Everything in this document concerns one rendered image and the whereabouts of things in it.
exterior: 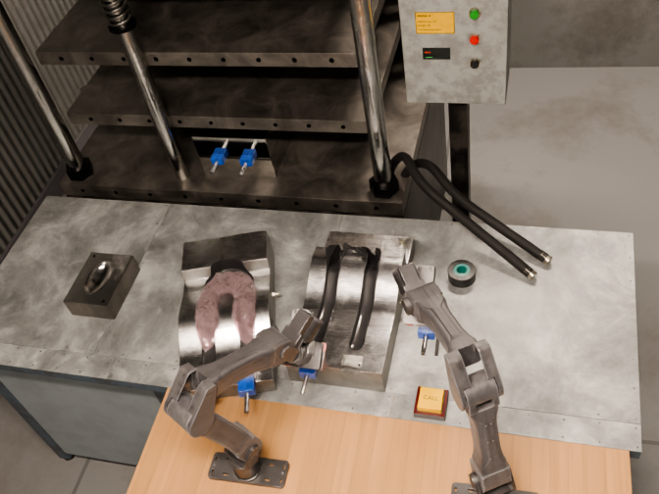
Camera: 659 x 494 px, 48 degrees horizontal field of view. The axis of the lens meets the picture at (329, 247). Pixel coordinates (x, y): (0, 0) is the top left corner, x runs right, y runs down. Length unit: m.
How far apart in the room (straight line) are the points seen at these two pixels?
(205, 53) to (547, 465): 1.52
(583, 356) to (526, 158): 1.85
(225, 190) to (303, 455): 1.07
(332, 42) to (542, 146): 1.79
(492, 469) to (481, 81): 1.14
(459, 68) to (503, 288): 0.66
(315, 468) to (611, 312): 0.89
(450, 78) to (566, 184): 1.46
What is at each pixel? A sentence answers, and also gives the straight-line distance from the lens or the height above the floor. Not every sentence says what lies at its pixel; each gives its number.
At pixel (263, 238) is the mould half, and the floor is 0.91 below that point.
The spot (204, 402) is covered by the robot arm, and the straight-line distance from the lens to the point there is 1.54.
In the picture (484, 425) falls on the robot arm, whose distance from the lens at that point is 1.57.
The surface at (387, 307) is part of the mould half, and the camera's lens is 2.01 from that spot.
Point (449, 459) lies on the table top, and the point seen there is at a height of 0.80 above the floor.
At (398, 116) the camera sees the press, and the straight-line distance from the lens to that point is 2.76.
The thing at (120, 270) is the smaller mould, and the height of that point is 0.87.
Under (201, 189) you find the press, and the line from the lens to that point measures 2.64.
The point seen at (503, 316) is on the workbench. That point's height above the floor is 0.80.
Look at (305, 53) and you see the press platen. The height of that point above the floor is 1.29.
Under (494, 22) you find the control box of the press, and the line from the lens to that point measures 2.15.
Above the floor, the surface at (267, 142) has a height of 0.94.
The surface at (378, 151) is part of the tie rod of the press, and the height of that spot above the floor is 0.98.
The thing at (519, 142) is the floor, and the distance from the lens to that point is 3.83.
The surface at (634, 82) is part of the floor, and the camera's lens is 4.25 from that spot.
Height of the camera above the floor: 2.48
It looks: 47 degrees down
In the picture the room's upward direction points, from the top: 13 degrees counter-clockwise
